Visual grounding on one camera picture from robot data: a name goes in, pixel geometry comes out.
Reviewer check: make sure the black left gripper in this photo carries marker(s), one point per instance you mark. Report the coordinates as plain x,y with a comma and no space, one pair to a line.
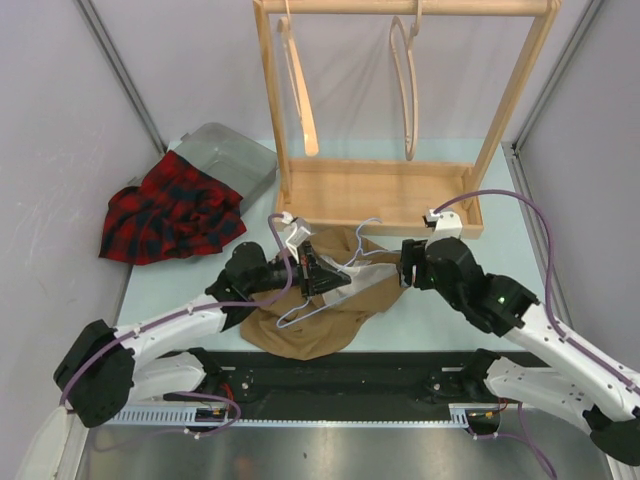
323,279

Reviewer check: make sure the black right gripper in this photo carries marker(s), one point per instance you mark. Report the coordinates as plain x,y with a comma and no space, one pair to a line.
412,254

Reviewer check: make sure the light blue wire hanger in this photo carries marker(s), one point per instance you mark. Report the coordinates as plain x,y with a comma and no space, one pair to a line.
358,245

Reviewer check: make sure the brown skirt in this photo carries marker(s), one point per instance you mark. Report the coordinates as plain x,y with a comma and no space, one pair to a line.
374,280

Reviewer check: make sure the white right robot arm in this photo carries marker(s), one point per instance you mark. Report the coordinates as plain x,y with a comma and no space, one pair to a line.
584,387

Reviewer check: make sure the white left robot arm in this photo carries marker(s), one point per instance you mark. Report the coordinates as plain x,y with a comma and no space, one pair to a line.
108,368

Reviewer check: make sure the left wooden hanger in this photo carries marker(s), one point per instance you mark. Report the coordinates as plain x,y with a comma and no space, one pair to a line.
298,84

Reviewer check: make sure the wooden hanger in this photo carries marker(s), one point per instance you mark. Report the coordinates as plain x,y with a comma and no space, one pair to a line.
401,41
298,84

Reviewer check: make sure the right wooden hanger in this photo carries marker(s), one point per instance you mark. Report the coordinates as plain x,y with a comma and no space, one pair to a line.
401,41

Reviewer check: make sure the wooden clothes rack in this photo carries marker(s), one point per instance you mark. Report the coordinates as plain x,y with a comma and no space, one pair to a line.
330,192

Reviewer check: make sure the grey plastic bin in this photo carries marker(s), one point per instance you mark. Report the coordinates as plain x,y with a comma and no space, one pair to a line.
244,165

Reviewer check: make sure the red plaid cloth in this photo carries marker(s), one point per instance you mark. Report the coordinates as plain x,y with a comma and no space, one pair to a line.
176,212

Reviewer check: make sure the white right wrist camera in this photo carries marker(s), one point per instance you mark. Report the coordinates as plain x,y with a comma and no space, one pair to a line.
443,225

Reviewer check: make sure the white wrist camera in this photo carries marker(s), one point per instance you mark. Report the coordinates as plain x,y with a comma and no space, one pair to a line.
296,231
443,225

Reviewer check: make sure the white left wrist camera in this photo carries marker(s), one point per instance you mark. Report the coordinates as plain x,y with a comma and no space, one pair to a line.
296,231

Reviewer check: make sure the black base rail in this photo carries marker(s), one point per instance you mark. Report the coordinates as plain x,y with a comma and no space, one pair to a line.
346,387

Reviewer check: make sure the grey aluminium frame post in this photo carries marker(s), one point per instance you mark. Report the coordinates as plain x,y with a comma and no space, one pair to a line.
573,23

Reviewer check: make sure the white slotted cable duct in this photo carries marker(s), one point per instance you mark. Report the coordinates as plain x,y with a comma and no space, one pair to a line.
199,416

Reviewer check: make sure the left aluminium frame post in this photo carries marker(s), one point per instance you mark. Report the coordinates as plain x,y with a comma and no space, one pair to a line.
107,46

